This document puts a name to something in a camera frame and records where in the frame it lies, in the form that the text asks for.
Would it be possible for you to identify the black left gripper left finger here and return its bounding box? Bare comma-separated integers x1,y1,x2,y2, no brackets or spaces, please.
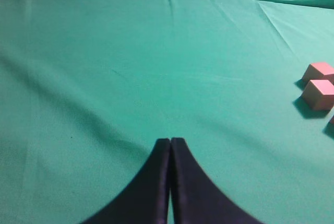
83,138,170,223

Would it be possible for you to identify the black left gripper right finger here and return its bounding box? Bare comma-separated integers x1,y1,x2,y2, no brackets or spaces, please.
170,138,260,223

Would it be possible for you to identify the pink cube column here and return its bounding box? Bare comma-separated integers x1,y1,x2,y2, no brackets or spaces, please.
301,79,333,111
329,116,334,125
302,62,333,83

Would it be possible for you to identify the green cloth backdrop and cover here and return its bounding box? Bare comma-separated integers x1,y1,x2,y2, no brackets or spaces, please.
1,0,333,223

